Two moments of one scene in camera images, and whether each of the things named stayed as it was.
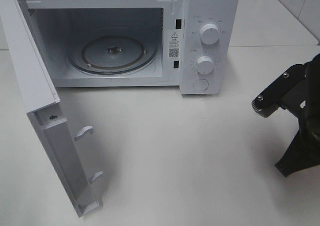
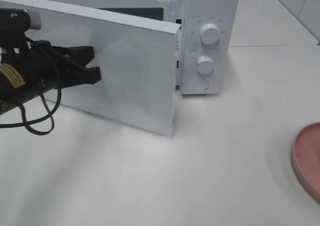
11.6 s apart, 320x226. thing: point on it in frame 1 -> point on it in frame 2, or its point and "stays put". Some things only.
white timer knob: x=205 y=64 stays put
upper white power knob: x=210 y=34 stays put
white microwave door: x=43 y=106 -> x=137 y=59
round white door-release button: x=201 y=84 stays put
